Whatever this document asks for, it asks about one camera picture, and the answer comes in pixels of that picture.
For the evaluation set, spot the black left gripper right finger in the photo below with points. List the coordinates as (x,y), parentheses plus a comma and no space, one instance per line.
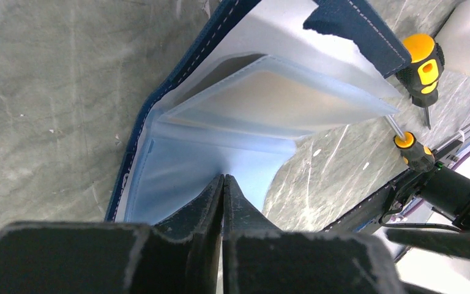
(260,258)

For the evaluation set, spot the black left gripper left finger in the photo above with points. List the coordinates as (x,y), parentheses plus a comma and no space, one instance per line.
(177,255)

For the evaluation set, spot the dark blue card holder wallet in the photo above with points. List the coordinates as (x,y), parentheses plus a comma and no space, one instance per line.
(260,75)

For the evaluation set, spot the lower yellow black screwdriver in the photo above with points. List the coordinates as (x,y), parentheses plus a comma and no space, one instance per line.
(415,155)

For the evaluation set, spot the yellow black screwdriver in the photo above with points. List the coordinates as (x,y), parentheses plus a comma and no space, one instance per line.
(421,76)
(415,155)

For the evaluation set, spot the upper yellow black screwdriver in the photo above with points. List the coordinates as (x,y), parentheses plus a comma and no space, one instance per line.
(421,76)

